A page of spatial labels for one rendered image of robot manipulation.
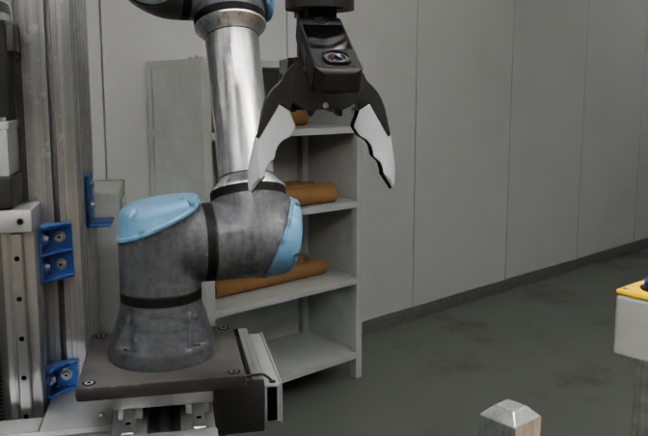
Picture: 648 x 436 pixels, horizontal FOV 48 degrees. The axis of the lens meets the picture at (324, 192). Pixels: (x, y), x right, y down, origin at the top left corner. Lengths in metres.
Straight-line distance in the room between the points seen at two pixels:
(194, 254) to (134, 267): 0.08
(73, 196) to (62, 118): 0.12
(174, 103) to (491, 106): 2.58
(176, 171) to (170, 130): 0.17
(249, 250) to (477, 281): 4.20
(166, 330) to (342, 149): 2.66
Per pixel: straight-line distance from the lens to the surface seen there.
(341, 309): 3.79
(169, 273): 1.04
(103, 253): 1.48
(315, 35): 0.72
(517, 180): 5.42
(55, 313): 1.26
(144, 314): 1.06
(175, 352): 1.06
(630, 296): 0.81
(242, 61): 1.15
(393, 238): 4.45
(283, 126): 0.74
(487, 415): 0.63
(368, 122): 0.76
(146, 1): 1.15
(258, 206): 1.06
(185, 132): 3.08
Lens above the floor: 1.42
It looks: 8 degrees down
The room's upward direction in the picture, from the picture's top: straight up
